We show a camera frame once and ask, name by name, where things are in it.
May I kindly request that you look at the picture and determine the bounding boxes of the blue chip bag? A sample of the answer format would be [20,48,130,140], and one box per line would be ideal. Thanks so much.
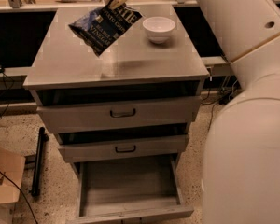
[69,5,142,57]

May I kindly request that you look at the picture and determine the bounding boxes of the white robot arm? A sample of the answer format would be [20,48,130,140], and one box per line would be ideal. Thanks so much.
[196,0,280,224]

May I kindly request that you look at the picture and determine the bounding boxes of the grey drawer cabinet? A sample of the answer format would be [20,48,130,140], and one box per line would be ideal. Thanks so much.
[24,7,208,149]

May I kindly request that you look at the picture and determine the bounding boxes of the grey top drawer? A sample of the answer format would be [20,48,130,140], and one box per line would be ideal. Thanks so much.
[37,96,200,133]

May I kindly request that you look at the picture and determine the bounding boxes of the grey middle drawer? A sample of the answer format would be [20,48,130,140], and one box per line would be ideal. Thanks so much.
[59,134,189,163]

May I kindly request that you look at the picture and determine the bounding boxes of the grey open bottom drawer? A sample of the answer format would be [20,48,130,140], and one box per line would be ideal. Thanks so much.
[66,155,193,224]

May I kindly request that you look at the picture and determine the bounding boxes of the white ceramic bowl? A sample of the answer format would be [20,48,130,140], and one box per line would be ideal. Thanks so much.
[142,17,175,44]

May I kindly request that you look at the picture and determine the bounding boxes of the black metal bar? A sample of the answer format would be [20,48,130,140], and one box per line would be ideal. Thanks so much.
[31,127,46,197]

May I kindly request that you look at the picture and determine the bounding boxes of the brown cardboard box left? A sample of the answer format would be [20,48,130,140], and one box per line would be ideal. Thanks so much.
[0,147,25,224]

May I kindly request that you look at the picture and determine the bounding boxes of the black top drawer handle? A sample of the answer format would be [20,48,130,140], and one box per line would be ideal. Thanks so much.
[109,108,136,119]

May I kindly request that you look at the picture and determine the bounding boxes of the black drawer handle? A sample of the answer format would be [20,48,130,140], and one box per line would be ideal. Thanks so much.
[109,108,136,119]
[115,146,136,153]

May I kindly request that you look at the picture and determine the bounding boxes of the black floor cable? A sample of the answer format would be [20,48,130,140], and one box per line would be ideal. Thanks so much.
[201,91,231,133]

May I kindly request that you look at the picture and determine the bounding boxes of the black middle drawer handle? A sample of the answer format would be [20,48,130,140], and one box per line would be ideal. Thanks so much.
[115,146,136,153]

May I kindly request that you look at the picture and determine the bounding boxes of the black cable over box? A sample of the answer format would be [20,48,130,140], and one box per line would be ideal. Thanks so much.
[0,161,40,224]

